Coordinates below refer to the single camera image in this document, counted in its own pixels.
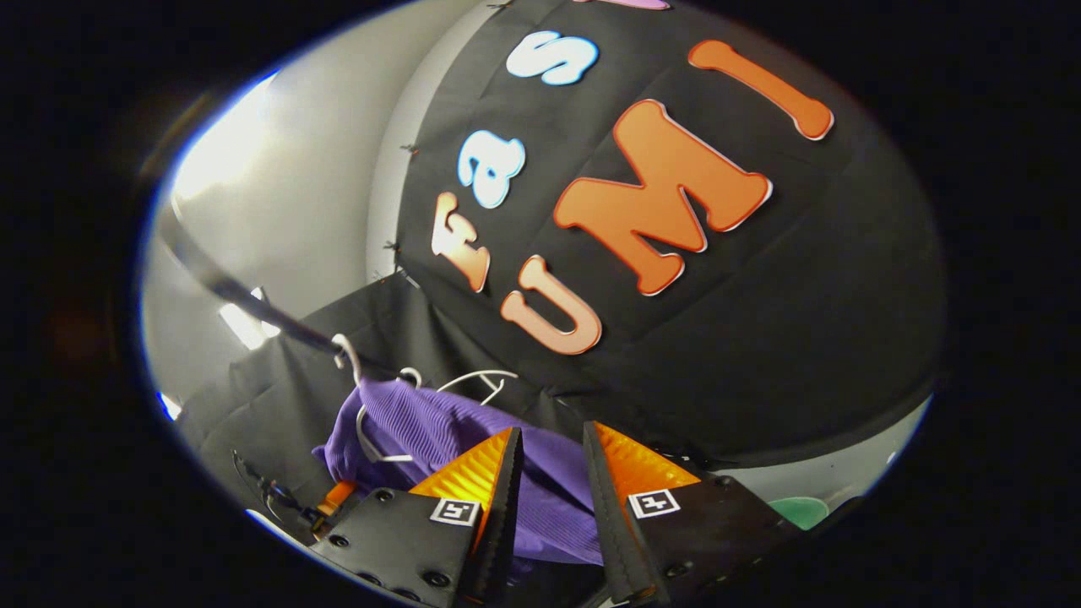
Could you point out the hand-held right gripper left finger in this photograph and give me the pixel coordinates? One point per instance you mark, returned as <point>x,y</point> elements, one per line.
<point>502,523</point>

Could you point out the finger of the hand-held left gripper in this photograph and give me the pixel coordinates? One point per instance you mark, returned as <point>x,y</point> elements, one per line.
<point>338,496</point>

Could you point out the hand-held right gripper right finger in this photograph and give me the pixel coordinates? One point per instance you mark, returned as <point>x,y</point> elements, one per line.
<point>610,523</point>

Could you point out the green laundry hamper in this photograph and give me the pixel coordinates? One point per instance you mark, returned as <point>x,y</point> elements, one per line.
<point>798,512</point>

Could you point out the white plastic clothes hanger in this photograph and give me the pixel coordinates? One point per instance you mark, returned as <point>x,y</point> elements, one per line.
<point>473,372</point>
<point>346,348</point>

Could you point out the black clothes rack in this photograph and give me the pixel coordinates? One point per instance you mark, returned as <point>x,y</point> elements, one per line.
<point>245,297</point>

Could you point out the black backdrop cloth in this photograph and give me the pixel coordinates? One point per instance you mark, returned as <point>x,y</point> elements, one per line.
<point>279,397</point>
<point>760,338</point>

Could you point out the ceiling light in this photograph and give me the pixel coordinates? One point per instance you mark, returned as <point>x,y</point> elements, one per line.
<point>247,325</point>

